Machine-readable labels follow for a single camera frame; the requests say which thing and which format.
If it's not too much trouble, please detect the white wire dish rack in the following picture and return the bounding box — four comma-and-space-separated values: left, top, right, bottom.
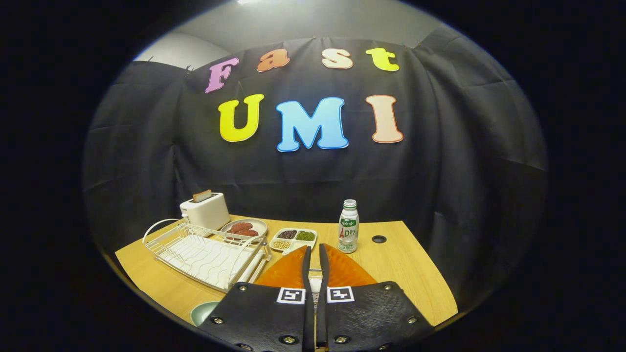
142, 219, 272, 293

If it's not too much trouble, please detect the black backdrop cloth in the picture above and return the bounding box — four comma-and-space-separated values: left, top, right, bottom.
82, 24, 548, 313

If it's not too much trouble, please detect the grey plate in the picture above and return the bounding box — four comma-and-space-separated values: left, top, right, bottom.
220, 218, 268, 241

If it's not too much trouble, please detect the white divided bean tray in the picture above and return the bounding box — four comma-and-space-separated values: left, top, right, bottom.
269, 227, 318, 256

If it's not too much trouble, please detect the white milk drink bottle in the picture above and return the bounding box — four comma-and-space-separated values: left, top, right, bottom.
337, 199, 359, 254

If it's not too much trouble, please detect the pale green plate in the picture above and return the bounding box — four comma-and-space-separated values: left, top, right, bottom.
190, 301, 221, 327

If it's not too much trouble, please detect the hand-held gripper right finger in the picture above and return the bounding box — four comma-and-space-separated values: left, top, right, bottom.
315, 243, 436, 352

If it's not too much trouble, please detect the white toaster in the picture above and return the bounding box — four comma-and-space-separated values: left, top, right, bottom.
179, 192, 231, 231

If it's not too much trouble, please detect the white drain tray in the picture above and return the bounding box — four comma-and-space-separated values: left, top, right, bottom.
164, 237, 267, 290

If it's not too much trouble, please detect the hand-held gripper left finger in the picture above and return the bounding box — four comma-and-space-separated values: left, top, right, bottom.
198, 246, 316, 352

